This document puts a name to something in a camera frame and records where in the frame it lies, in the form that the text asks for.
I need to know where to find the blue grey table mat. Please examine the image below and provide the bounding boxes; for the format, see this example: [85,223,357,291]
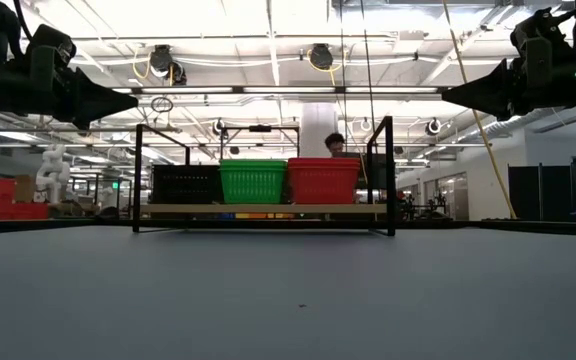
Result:
[0,225,576,360]

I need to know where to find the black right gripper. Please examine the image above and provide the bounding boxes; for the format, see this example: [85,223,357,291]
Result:
[441,37,554,121]

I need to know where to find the orange hanging cable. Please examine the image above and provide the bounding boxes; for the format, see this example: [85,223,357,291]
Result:
[440,0,519,221]

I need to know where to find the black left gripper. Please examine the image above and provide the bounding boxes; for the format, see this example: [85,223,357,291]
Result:
[30,45,139,130]

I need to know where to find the black slotted plastic basket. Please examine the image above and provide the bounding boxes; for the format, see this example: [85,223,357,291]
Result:
[150,163,223,172]
[150,168,223,206]

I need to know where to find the black background rig frame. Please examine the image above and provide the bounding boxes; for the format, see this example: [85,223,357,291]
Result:
[219,123,303,162]

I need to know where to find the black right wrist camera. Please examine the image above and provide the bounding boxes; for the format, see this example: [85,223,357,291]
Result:
[509,5,569,56]

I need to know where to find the silver ceiling duct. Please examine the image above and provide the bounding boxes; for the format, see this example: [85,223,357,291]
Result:
[447,107,564,146]

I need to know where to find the white pillar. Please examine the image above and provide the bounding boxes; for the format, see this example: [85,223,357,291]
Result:
[299,102,340,160]

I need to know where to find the red slotted plastic basket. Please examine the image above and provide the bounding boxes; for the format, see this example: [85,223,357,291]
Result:
[286,157,362,169]
[287,166,361,206]

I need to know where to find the long ceiling light bar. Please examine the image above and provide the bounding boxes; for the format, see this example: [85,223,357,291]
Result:
[111,84,443,97]

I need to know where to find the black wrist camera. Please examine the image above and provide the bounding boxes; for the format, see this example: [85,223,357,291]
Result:
[26,23,78,69]
[509,5,569,56]

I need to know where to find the brown cardboard box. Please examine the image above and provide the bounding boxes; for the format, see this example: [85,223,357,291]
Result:
[14,173,38,204]

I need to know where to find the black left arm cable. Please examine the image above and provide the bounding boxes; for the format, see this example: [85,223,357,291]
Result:
[11,0,37,44]

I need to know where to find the person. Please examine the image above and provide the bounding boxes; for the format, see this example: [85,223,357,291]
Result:
[323,131,348,159]

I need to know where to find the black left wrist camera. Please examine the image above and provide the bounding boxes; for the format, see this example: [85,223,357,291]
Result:
[26,23,78,69]

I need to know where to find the wooden shelf board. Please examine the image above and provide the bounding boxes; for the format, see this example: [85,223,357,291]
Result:
[140,202,388,215]

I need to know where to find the black metal shelf frame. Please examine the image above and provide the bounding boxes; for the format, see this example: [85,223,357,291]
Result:
[131,115,397,238]

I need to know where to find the dark background machinery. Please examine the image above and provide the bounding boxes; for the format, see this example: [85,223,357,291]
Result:
[397,192,449,221]

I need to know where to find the green slotted plastic basket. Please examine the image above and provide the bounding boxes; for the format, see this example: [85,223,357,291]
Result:
[218,158,289,169]
[220,165,288,205]

